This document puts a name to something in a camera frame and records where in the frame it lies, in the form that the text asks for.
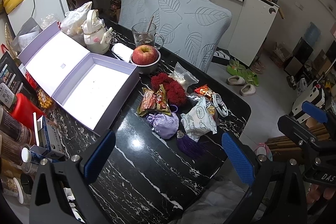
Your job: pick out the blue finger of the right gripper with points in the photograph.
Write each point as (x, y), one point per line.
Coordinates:
(315, 112)

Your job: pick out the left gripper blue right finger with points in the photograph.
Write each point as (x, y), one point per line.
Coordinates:
(240, 156)

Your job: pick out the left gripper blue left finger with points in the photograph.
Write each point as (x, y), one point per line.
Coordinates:
(95, 156)

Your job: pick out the white patterned snack bag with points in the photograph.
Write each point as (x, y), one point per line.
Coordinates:
(198, 121)

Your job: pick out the red orange snack packet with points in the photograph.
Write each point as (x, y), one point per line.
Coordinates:
(205, 91)

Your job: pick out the lavender sachet pouch with tassel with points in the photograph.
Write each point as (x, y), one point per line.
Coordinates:
(167, 126)

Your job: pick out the brown green snack packet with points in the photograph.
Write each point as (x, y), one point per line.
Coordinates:
(154, 101)

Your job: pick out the dark red fluffy scrunchie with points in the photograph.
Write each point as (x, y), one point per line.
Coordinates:
(174, 91)

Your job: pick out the clear plastic zip bag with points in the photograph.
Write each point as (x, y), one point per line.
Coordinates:
(183, 76)

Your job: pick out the person hand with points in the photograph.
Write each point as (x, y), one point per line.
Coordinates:
(317, 191)

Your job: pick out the blue white medicine box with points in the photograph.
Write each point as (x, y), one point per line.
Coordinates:
(48, 143)

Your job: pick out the beige slipper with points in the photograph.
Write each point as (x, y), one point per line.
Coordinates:
(236, 81)
(247, 90)

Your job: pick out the lavender open gift box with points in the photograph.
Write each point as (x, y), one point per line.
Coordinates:
(90, 87)

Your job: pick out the green slippers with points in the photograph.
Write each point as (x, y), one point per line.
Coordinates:
(236, 69)

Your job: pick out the red plastic canister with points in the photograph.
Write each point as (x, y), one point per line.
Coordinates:
(23, 111)

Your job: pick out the dark lidded jar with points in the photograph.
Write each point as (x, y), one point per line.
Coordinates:
(7, 97)

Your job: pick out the white cabinet counter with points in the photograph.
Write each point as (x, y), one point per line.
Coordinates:
(250, 24)

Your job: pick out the black printed package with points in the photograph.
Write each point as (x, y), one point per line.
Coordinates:
(15, 80)

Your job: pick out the red apple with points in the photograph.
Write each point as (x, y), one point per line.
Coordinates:
(144, 55)

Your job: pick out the cream cartoon water bottle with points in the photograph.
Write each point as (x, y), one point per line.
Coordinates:
(96, 37)

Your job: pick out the leaf patterned chair front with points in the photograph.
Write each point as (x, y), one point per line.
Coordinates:
(192, 29)

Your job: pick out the leaf patterned chair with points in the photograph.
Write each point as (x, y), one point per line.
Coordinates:
(132, 12)
(192, 29)

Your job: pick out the glass mug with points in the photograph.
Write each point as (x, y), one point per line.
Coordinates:
(145, 34)

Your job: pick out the clear plastic bag of food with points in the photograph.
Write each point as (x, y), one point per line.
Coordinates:
(71, 25)

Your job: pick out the grey foil bag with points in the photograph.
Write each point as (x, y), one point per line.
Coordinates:
(26, 34)

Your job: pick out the leaf patterned chair rear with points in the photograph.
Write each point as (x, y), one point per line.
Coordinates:
(132, 12)

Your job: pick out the white refrigerator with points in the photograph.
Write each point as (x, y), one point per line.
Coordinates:
(37, 9)

